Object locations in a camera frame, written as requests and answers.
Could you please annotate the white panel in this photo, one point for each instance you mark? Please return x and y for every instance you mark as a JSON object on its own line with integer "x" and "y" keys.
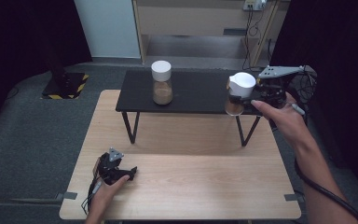
{"x": 108, "y": 28}

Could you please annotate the grey tape piece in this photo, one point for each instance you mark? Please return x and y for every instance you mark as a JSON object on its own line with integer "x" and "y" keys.
{"x": 292, "y": 197}
{"x": 68, "y": 196}

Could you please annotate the black curtain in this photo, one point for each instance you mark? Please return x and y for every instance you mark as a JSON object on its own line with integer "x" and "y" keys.
{"x": 345, "y": 46}
{"x": 18, "y": 40}

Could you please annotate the black stand with striped base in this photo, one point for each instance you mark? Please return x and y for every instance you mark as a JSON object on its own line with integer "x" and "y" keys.
{"x": 63, "y": 85}

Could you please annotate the black metal shelf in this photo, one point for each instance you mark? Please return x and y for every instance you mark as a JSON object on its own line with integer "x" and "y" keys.
{"x": 195, "y": 93}

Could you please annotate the spice jar with round white lid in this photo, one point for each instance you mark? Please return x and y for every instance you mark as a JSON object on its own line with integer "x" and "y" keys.
{"x": 162, "y": 90}

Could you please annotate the person's left hand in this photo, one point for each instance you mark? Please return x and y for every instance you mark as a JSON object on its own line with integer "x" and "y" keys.
{"x": 105, "y": 196}

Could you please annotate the white power strip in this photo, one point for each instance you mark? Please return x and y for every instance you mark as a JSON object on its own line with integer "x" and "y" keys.
{"x": 254, "y": 4}

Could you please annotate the spice jar with spouted white lid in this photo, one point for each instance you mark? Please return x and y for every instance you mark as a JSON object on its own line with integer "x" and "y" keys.
{"x": 242, "y": 85}

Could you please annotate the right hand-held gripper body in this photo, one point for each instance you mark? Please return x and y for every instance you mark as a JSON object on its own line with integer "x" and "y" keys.
{"x": 273, "y": 90}

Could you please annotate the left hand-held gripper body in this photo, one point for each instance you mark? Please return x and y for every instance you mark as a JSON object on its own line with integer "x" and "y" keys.
{"x": 110, "y": 171}

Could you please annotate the person's right hand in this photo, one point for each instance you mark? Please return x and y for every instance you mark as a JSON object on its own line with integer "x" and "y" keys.
{"x": 287, "y": 124}

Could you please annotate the wooden cabinet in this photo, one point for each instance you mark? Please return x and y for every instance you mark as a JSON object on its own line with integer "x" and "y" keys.
{"x": 195, "y": 20}

